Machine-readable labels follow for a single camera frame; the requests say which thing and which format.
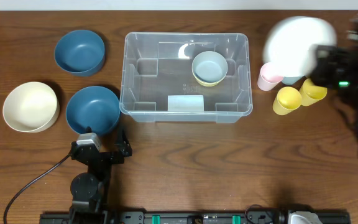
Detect light blue cup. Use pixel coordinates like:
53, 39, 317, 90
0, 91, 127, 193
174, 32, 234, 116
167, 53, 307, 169
282, 76, 303, 85

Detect yellow cup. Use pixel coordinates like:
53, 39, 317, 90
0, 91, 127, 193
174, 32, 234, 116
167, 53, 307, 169
272, 86, 302, 115
299, 78, 328, 106

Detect dark blue bowl far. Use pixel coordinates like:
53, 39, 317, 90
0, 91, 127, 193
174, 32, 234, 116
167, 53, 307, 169
54, 30, 106, 77

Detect pink cup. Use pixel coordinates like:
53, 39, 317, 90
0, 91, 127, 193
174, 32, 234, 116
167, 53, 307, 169
257, 62, 283, 91

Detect clear plastic storage container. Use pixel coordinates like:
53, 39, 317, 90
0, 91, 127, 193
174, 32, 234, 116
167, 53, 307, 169
119, 32, 253, 123

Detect light grey-blue small bowl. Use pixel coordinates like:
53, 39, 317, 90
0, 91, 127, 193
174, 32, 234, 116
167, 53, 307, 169
191, 51, 228, 82

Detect dark blue bowl near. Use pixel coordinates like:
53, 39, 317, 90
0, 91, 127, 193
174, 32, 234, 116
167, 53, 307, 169
65, 86, 121, 136

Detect yellow cup front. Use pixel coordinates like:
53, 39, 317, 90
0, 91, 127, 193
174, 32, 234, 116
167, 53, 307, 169
272, 86, 302, 115

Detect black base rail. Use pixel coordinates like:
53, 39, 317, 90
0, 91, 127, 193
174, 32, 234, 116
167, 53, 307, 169
39, 210, 351, 224

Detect cream large bowl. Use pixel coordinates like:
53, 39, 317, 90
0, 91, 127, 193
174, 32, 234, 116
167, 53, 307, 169
2, 82, 60, 133

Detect white small bowl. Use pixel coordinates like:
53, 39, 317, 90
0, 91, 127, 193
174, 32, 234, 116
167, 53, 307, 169
263, 16, 337, 77

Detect yellow small bowl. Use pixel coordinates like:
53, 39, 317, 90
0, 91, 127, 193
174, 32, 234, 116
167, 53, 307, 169
193, 73, 224, 87

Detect dark blue bowl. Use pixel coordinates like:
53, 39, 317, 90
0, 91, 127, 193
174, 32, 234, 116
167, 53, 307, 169
65, 86, 121, 136
54, 30, 106, 77

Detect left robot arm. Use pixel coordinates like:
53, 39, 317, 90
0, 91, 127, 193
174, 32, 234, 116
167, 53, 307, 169
68, 126, 132, 224

